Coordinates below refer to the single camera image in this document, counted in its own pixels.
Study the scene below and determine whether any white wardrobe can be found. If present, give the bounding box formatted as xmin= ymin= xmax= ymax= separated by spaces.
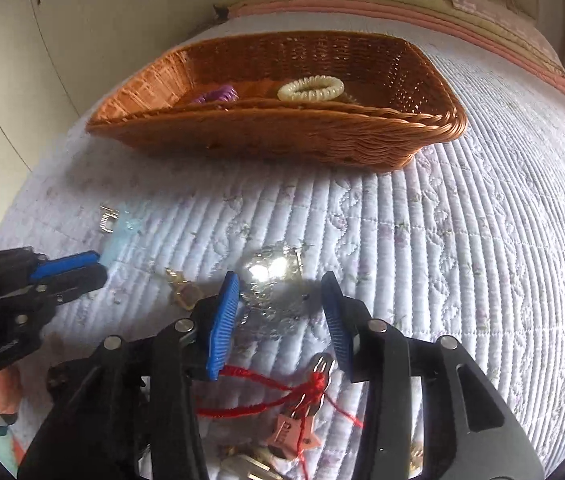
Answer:
xmin=0 ymin=0 xmax=226 ymax=173

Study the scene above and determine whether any brown wicker basket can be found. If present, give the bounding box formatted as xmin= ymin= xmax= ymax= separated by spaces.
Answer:
xmin=85 ymin=31 xmax=468 ymax=174

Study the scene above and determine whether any small silver clip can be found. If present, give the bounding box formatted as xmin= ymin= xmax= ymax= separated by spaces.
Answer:
xmin=98 ymin=203 xmax=119 ymax=234

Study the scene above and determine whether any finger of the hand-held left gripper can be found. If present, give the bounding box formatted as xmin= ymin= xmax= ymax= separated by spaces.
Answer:
xmin=0 ymin=247 xmax=102 ymax=285
xmin=0 ymin=264 xmax=108 ymax=312

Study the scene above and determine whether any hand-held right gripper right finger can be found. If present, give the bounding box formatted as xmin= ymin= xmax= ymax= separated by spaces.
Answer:
xmin=320 ymin=271 xmax=546 ymax=480

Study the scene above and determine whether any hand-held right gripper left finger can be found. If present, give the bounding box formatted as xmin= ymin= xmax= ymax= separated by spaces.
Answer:
xmin=17 ymin=271 xmax=240 ymax=480

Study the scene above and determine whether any purple hair tie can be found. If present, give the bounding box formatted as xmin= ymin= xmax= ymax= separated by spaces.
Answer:
xmin=187 ymin=85 xmax=239 ymax=107

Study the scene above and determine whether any small gold jewelry piece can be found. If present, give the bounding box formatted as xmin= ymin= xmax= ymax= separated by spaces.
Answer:
xmin=407 ymin=440 xmax=426 ymax=476

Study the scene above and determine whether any cream spiral hair tie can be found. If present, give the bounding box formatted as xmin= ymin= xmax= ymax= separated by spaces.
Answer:
xmin=277 ymin=75 xmax=346 ymax=104

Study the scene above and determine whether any folded pink blanket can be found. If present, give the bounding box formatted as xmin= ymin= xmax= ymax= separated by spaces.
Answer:
xmin=227 ymin=0 xmax=565 ymax=99

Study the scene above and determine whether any silver crystal jewelry piece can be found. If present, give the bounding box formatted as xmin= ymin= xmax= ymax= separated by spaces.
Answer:
xmin=240 ymin=242 xmax=316 ymax=339

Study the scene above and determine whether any pink floral pillow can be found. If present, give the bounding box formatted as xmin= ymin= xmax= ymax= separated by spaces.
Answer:
xmin=450 ymin=0 xmax=538 ymax=36

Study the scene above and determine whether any gold metal hair clip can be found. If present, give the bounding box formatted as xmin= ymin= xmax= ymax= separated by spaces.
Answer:
xmin=218 ymin=446 xmax=283 ymax=480

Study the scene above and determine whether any red cord charm necklace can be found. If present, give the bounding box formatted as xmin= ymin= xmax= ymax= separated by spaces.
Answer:
xmin=196 ymin=352 xmax=366 ymax=479

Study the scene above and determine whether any white quilted bedspread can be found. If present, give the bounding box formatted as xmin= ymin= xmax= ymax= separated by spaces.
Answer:
xmin=0 ymin=10 xmax=565 ymax=480

